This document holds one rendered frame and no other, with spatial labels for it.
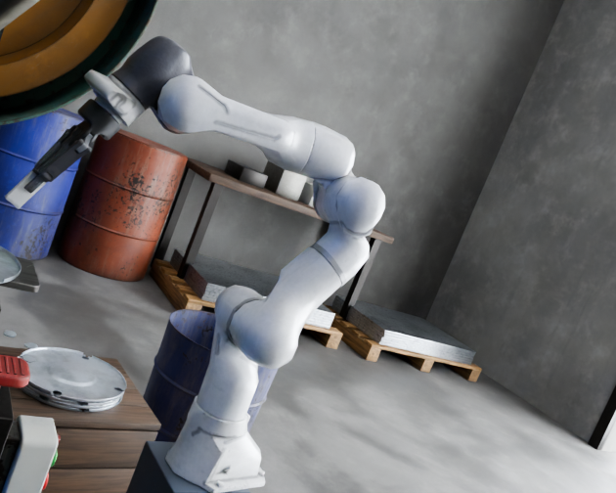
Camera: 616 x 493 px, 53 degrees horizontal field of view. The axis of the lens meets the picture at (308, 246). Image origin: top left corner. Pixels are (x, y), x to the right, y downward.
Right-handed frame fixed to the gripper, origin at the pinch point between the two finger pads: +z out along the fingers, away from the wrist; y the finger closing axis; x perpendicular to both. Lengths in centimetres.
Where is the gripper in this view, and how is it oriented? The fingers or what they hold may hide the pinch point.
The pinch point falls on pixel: (25, 189)
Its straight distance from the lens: 123.7
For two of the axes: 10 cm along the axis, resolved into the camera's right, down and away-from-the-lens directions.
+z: -6.8, 7.2, -1.4
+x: -5.4, -6.2, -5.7
